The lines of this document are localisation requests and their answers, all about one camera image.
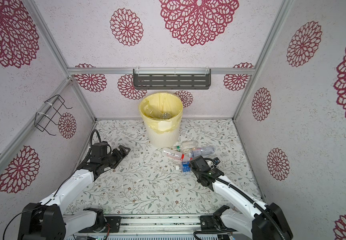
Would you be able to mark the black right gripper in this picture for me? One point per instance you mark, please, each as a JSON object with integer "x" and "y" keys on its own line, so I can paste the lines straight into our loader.
{"x": 192, "y": 168}

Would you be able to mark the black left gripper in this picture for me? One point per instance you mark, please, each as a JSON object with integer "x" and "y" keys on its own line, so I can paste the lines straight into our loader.
{"x": 120, "y": 156}

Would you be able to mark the clear blue-label blue-cap bottle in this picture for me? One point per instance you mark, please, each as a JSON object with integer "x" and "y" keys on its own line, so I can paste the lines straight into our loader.
{"x": 183, "y": 167}

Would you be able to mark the blue-label water bottle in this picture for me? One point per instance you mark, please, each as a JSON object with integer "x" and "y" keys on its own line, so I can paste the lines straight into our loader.
{"x": 154, "y": 113}

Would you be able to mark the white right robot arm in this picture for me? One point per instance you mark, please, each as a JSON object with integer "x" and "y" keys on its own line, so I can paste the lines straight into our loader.
{"x": 253, "y": 218}

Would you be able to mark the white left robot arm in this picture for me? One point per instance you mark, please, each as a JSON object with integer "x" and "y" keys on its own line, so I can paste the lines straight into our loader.
{"x": 46, "y": 220}

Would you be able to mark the cream ribbed waste bin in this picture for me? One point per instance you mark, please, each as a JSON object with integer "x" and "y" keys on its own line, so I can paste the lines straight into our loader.
{"x": 163, "y": 133}

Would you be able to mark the yellow plastic bin liner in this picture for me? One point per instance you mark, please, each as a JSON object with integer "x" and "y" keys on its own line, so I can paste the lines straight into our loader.
{"x": 165, "y": 102}

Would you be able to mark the clear purple-label water bottle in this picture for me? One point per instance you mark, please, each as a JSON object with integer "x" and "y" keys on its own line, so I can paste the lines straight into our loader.
{"x": 201, "y": 151}

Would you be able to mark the clear green-cap bottle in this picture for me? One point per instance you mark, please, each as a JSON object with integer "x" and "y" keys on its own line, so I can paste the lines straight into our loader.
{"x": 185, "y": 146}

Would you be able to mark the white red-cap bottle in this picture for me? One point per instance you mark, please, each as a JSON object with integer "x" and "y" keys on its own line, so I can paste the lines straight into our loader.
{"x": 176, "y": 155}

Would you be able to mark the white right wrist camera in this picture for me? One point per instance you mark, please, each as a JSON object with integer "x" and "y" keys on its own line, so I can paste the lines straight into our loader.
{"x": 215, "y": 161}

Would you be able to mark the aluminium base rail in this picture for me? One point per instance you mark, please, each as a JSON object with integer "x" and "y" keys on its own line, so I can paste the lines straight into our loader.
{"x": 152, "y": 225}

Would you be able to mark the black wire wall rack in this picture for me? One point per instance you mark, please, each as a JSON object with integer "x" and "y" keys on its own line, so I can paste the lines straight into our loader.
{"x": 44, "y": 118}

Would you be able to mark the grey metal wall shelf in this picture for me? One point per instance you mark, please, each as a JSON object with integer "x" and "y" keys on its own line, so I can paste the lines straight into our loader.
{"x": 172, "y": 79}

